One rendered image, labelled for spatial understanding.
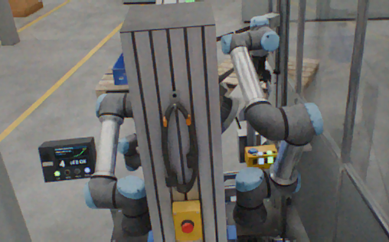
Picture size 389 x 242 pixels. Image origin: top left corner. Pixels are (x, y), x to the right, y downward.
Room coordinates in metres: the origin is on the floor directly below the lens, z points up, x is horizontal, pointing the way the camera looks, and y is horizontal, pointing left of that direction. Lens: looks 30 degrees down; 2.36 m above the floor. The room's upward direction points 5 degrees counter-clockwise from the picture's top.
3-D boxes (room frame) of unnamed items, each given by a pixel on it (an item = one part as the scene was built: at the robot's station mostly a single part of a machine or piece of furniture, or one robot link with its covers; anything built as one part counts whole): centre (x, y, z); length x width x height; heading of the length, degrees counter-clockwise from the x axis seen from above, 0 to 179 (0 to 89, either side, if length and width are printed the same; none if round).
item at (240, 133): (2.50, -0.38, 0.73); 0.15 x 0.09 x 0.22; 92
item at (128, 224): (1.47, 0.27, 1.09); 0.15 x 0.15 x 0.10
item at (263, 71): (1.74, -0.32, 1.62); 0.09 x 0.08 x 0.12; 2
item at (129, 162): (1.93, 0.32, 1.08); 0.11 x 0.08 x 0.11; 81
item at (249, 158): (1.91, -0.36, 1.02); 0.16 x 0.10 x 0.11; 92
